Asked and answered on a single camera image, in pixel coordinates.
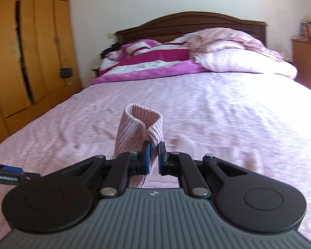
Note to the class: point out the pink knit sweater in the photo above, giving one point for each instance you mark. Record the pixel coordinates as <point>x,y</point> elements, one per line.
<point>137,127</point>

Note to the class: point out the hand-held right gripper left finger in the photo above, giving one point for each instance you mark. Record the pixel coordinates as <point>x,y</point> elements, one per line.
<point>146,158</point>

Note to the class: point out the pink checked pillow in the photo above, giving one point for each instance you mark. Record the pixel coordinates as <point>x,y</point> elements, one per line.
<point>248,62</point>

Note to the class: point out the pink floral bed sheet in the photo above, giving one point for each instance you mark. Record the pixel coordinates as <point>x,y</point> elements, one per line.
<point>223,109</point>

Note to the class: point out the row of books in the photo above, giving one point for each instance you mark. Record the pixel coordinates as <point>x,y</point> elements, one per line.
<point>307,29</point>

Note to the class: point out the pink ruffled blanket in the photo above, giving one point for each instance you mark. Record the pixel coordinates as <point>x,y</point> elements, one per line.
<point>223,37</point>

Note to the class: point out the dark clothes pile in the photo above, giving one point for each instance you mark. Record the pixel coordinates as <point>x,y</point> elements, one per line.
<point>111,49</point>

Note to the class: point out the wooden nightstand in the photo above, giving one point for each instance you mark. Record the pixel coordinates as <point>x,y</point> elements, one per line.
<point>95,72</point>

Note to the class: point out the wooden dresser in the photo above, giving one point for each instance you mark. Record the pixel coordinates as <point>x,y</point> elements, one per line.
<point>308,64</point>

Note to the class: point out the wooden wardrobe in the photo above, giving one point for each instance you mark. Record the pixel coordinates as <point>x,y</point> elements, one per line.
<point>41,44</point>

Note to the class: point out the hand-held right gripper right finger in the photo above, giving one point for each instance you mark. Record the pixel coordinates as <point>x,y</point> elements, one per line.
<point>161,158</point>

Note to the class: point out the magenta striped quilt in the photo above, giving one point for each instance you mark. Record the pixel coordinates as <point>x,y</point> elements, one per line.
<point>145,70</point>

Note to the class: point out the wall socket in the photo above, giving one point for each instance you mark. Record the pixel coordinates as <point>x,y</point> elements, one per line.
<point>110,35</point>

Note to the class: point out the dark wooden headboard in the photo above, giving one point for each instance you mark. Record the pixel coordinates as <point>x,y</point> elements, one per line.
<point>197,22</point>

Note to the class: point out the small black bag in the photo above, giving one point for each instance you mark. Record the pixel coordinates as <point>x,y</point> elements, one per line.
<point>66,72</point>

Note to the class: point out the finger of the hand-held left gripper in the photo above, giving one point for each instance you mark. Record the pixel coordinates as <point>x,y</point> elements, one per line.
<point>13,169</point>

